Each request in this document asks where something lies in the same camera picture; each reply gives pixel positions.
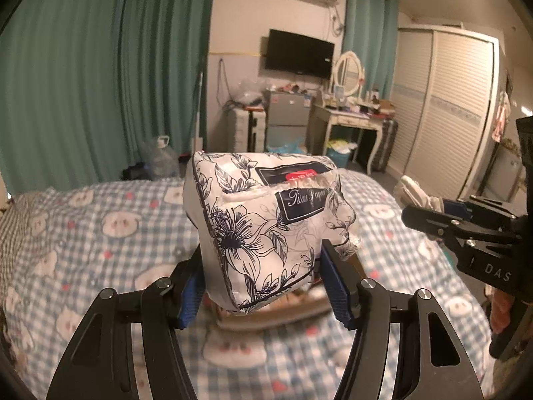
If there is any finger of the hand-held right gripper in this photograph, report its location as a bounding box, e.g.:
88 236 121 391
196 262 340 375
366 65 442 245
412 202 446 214
401 205 479 255
442 195 521 228

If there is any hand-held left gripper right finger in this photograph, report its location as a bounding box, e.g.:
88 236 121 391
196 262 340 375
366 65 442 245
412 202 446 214
320 239 477 400

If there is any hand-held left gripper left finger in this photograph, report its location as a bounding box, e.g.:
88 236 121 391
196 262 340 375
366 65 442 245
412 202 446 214
45 247 206 400

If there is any white grey sock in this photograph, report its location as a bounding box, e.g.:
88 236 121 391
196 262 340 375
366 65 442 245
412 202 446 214
393 175 446 217

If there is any floral print tissue pack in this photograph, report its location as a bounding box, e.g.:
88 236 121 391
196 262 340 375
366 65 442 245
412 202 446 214
183 150 361 314

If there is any person's right hand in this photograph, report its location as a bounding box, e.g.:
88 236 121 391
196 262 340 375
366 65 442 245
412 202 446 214
483 285 515 332

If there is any white appliance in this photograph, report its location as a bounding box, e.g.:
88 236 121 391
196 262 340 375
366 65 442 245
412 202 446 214
485 142 523 201

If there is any dark suitcase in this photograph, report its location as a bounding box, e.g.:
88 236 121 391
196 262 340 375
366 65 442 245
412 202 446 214
370 119 398 172

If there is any bear print checked blanket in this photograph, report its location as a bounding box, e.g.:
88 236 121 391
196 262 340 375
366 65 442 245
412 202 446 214
0 171 494 400

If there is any white louvred wardrobe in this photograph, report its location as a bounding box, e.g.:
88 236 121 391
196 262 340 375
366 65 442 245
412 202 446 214
385 25 500 203

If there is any pink hanging garment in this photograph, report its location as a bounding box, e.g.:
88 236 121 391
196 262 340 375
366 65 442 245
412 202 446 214
491 92 511 142

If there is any teal laundry basket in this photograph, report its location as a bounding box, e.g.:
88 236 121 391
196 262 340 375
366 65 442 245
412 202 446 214
326 139 358 169

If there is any white dressing table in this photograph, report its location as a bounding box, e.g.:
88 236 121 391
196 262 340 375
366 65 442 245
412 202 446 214
310 103 394 173

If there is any black bag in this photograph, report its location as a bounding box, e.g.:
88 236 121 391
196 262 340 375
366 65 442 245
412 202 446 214
121 164 151 180

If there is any clear water jug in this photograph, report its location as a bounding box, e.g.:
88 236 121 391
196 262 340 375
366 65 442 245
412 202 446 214
144 135 180 180

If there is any blue plastic bag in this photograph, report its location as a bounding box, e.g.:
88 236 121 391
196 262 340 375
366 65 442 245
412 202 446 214
266 137 309 155

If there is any oval white mirror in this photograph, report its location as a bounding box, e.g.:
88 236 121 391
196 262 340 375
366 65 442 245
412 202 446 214
332 51 366 98

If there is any small grey fridge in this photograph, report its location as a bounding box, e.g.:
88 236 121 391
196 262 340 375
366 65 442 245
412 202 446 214
265 91 311 153

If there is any white suitcase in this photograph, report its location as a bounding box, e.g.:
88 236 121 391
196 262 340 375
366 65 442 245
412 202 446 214
233 107 267 151

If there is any teal curtain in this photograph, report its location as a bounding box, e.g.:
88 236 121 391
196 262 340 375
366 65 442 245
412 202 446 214
112 0 218 180
0 0 126 194
341 0 400 103

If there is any grey checked cloth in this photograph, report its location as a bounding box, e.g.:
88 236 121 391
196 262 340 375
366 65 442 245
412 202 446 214
0 194 46 284

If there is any clear plastic bag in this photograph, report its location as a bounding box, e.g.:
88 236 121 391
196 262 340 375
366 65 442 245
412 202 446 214
237 77 267 107

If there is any black wall television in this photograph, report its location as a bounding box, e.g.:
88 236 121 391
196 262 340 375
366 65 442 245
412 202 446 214
265 29 335 79

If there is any air conditioner power cord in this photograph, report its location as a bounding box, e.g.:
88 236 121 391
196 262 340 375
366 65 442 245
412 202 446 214
331 6 346 36

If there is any black wall cable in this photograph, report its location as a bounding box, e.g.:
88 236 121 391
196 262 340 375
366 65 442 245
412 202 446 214
219 58 235 111

